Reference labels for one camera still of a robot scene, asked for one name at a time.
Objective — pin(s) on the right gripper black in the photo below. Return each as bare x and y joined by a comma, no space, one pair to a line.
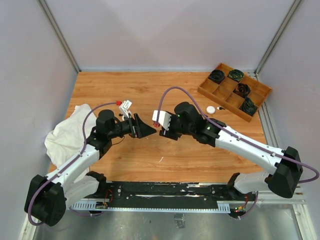
169,133

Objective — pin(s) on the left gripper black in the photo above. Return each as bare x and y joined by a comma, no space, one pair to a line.
139,129

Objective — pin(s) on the white charging case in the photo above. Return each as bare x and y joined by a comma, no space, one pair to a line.
211,110

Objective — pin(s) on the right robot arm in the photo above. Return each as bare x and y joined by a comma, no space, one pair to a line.
281,169

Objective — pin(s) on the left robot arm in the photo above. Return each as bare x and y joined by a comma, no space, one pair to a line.
50,196

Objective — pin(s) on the dark swirl cup far left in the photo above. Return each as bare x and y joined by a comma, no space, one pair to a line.
217,76

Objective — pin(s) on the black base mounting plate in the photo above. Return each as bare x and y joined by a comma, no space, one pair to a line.
168,193

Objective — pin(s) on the blue green swirl cup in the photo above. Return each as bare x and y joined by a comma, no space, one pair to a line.
248,107

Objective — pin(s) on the wooden compartment tray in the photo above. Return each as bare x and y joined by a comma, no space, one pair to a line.
223,95

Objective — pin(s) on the white cloth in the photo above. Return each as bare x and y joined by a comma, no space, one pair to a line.
67,137

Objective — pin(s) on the dark red swirl cup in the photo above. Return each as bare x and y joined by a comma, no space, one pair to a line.
242,90

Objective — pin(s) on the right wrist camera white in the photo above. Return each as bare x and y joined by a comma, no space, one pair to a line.
163,120

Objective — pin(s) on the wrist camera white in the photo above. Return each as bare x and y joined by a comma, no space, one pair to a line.
163,120
124,108

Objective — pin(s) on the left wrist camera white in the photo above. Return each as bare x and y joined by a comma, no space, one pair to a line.
124,108

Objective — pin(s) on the slotted cable duct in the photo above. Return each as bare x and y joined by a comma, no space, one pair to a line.
98,206

